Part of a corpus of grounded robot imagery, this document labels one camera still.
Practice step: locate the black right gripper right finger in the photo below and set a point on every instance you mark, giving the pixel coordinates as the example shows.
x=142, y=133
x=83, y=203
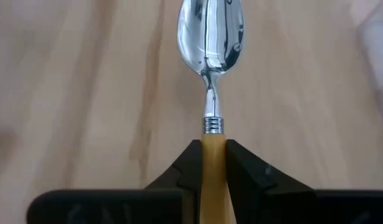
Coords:
x=247, y=180

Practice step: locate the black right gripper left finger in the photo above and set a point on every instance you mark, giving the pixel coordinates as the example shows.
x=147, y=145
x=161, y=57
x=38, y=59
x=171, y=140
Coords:
x=190, y=174

